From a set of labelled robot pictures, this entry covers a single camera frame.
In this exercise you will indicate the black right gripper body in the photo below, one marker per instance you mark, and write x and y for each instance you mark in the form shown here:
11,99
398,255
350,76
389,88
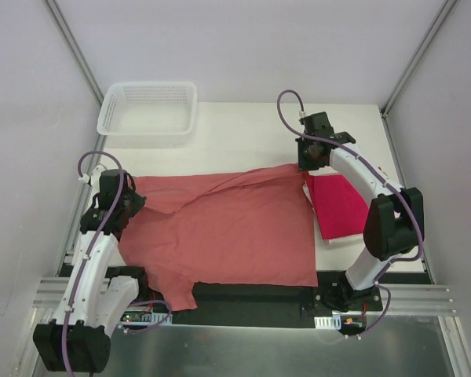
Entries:
306,158

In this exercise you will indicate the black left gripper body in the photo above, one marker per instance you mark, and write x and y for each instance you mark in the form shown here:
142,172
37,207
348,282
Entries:
133,200

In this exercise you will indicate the salmon pink polo shirt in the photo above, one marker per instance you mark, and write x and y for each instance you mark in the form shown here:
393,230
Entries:
253,227

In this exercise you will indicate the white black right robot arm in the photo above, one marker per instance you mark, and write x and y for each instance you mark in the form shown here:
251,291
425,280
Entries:
394,229

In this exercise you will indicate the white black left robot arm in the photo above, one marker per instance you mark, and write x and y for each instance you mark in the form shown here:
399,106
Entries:
78,337

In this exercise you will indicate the folded magenta t shirt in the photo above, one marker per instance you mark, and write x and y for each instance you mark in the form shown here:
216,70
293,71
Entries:
337,208

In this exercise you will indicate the white perforated plastic basket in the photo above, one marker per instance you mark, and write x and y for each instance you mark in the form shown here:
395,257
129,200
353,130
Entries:
148,109

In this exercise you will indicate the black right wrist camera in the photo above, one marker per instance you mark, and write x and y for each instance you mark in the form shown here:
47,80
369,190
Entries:
317,125

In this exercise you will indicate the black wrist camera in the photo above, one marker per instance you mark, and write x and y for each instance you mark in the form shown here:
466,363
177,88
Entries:
109,183
317,125

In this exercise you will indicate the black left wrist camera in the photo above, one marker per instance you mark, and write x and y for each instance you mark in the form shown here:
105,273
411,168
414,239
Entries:
109,183

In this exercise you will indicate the left white slotted cable duct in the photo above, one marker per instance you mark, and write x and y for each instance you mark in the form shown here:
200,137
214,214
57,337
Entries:
138,318

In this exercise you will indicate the white slotted cable duct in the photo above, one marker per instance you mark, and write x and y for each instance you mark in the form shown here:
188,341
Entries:
138,318
328,323

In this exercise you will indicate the right aluminium corner post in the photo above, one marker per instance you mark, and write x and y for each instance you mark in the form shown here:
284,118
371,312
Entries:
431,33

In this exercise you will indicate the aluminium corner post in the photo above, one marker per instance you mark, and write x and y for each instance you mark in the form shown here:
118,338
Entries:
55,11
431,33

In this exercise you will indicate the right white slotted cable duct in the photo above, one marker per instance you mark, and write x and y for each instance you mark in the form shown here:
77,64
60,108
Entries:
328,323

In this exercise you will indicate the aluminium front frame rail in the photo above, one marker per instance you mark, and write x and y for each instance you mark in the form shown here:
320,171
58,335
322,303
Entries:
406,299

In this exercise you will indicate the left aluminium corner post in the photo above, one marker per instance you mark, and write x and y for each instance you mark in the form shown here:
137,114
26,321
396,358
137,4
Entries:
55,11

